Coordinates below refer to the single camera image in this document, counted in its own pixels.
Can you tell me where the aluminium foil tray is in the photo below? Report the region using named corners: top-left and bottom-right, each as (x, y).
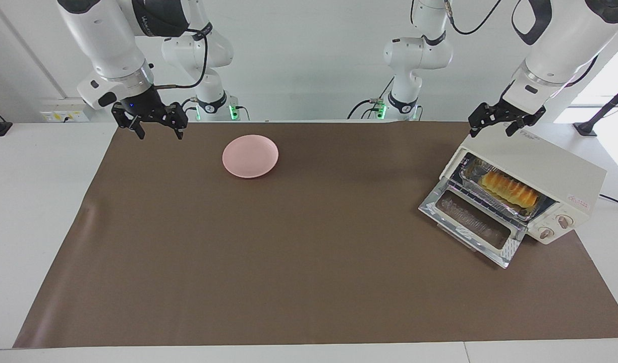
top-left (459, 154), bottom-right (546, 222)

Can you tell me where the golden ridged bread loaf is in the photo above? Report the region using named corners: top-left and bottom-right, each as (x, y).
top-left (478, 170), bottom-right (539, 210)

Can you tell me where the cream white toaster oven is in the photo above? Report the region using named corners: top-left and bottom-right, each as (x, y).
top-left (440, 132), bottom-right (608, 246)

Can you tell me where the glass oven door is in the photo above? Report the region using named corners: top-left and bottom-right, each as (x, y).
top-left (418, 176), bottom-right (529, 269)

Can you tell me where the pink round plate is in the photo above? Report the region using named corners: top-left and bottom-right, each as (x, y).
top-left (222, 135), bottom-right (279, 179)

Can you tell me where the black angled stand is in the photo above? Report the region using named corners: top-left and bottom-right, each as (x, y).
top-left (574, 82), bottom-right (618, 137)

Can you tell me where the brown table mat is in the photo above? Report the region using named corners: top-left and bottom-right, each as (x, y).
top-left (13, 121), bottom-right (618, 349)

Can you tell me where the metal oven wire rack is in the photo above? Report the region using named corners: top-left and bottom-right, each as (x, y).
top-left (446, 177), bottom-right (529, 225)

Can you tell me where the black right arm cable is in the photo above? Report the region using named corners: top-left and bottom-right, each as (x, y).
top-left (155, 20), bottom-right (211, 90)

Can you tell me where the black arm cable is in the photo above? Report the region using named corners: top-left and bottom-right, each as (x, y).
top-left (442, 0), bottom-right (502, 36)
top-left (155, 20), bottom-right (211, 90)

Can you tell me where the white wall power outlet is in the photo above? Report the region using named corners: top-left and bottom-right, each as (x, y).
top-left (40, 110), bottom-right (90, 123)

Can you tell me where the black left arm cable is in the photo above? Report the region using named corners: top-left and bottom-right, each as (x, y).
top-left (442, 0), bottom-right (502, 36)

